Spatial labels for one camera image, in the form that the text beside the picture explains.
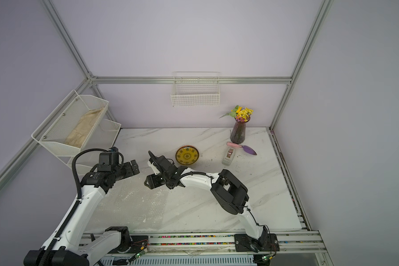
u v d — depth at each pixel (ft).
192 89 3.13
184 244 2.46
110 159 1.91
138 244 2.40
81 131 2.56
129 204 2.80
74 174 1.70
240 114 3.12
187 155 3.41
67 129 2.50
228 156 3.32
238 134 3.50
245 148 3.56
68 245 1.27
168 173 2.23
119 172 2.07
